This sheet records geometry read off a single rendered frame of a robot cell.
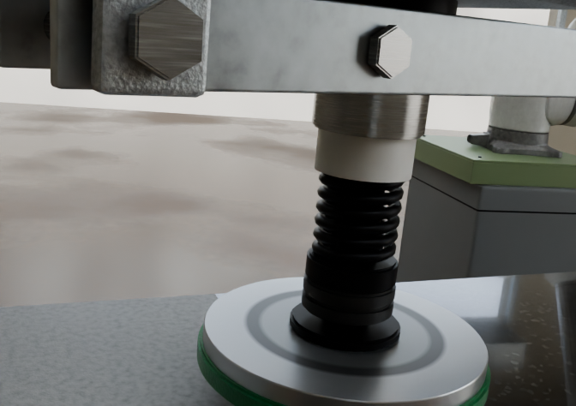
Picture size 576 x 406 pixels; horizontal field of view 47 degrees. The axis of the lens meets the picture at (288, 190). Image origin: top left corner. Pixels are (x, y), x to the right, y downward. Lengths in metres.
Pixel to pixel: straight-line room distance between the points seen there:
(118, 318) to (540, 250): 1.26
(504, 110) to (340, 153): 1.35
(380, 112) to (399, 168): 0.04
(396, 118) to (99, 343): 0.32
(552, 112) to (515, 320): 1.11
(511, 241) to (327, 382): 1.27
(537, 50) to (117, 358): 0.40
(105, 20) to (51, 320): 0.40
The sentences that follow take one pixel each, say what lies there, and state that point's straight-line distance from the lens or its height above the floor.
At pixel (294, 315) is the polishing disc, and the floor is 0.89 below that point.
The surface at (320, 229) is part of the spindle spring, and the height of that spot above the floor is 0.95.
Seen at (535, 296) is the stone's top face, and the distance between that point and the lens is 0.83.
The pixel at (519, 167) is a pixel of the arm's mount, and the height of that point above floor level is 0.84.
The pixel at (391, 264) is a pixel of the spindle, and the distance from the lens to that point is 0.48.
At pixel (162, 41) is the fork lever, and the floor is 1.08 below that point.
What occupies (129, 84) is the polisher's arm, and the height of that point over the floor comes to 1.06.
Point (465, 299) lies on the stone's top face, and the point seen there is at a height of 0.82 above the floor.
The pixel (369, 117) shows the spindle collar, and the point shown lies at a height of 1.04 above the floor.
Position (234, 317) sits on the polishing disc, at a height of 0.88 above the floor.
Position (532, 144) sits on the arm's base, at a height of 0.89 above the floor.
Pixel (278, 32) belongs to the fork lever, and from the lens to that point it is 0.35.
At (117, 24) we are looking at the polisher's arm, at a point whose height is 1.09.
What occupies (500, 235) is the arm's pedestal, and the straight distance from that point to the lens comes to 1.65.
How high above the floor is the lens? 1.09
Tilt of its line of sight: 13 degrees down
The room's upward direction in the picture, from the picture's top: 5 degrees clockwise
